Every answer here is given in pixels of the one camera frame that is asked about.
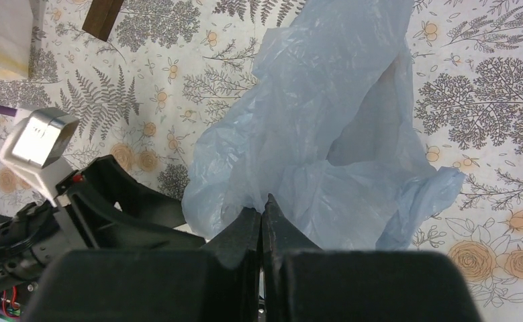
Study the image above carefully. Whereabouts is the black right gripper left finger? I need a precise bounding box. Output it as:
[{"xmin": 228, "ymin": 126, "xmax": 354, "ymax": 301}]
[{"xmin": 23, "ymin": 209, "xmax": 260, "ymax": 321}]

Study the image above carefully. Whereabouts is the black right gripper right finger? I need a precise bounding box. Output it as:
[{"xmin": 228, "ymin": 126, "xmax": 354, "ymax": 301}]
[{"xmin": 262, "ymin": 197, "xmax": 481, "ymax": 321}]

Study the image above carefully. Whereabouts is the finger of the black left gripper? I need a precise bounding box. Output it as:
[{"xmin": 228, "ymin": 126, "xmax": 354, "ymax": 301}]
[{"xmin": 67, "ymin": 155, "xmax": 205, "ymax": 250}]

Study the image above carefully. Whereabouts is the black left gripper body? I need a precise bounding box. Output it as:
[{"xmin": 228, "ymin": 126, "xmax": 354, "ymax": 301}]
[{"xmin": 0, "ymin": 195, "xmax": 93, "ymax": 293}]

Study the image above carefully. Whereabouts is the light blue plastic bag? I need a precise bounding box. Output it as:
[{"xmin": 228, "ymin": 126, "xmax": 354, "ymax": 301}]
[{"xmin": 182, "ymin": 1, "xmax": 465, "ymax": 250}]

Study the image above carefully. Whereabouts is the small dark brown block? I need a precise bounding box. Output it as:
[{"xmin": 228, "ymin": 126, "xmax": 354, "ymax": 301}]
[{"xmin": 82, "ymin": 0, "xmax": 124, "ymax": 42}]

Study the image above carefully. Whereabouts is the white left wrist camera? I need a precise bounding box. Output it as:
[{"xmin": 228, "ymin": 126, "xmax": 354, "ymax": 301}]
[{"xmin": 0, "ymin": 107, "xmax": 80, "ymax": 207}]

